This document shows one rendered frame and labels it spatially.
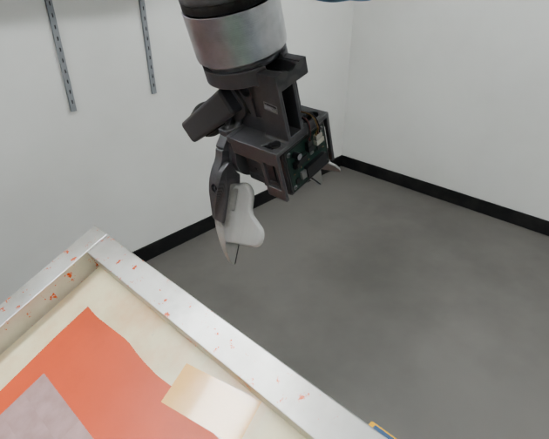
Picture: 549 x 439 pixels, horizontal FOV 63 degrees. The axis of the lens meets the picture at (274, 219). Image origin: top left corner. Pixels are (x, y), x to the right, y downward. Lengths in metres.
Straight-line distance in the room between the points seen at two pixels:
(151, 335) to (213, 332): 0.11
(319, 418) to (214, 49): 0.32
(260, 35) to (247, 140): 0.09
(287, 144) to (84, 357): 0.39
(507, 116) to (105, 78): 2.67
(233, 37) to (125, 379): 0.40
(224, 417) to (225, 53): 0.35
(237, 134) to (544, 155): 3.31
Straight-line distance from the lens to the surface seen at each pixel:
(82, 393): 0.60
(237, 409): 0.50
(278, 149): 0.37
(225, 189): 0.42
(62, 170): 2.62
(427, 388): 2.35
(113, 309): 0.64
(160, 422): 0.53
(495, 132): 3.68
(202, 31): 0.35
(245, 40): 0.35
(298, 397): 0.45
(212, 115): 0.42
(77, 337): 0.65
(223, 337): 0.50
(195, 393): 0.52
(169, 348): 0.56
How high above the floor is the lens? 1.74
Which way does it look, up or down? 30 degrees down
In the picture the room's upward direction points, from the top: straight up
